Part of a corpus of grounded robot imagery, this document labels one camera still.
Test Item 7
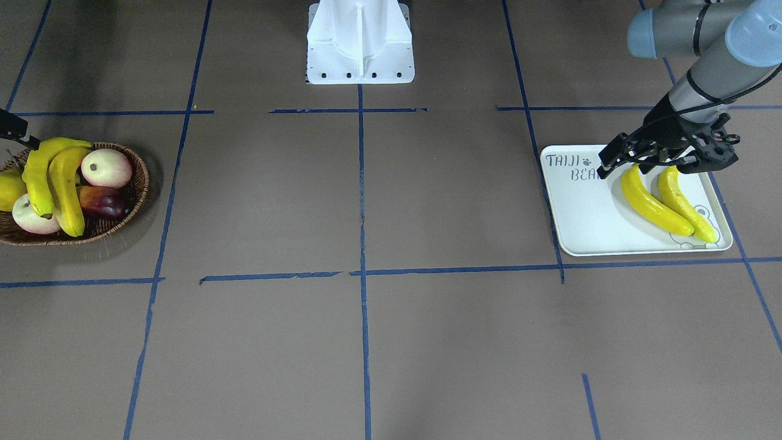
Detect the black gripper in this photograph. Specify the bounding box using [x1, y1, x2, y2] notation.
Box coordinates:
[596, 94, 703, 179]

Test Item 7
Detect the yellow banana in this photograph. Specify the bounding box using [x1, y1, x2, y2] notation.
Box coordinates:
[657, 166, 718, 243]
[619, 164, 695, 236]
[48, 147, 92, 237]
[21, 137, 92, 219]

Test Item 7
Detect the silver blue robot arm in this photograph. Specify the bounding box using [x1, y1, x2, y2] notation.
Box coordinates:
[597, 1, 781, 179]

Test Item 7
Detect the brown wicker basket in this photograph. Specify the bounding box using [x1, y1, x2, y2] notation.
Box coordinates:
[1, 142, 150, 247]

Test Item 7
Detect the white bear tray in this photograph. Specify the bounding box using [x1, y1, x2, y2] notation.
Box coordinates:
[540, 145, 734, 257]

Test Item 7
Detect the pale red apple lower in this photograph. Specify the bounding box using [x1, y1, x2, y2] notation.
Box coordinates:
[12, 193, 61, 235]

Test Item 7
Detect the pale red apple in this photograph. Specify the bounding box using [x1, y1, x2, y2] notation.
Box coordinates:
[81, 148, 133, 189]
[12, 193, 61, 235]

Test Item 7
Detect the pale red apple upper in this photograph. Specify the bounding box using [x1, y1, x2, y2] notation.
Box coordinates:
[81, 148, 133, 189]

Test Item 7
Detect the dark red fruit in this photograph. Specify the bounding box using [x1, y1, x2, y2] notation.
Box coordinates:
[76, 186, 132, 221]

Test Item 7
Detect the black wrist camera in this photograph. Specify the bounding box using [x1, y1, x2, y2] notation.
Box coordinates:
[676, 112, 741, 174]

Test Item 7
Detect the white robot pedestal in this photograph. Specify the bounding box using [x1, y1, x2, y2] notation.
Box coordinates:
[305, 1, 415, 84]

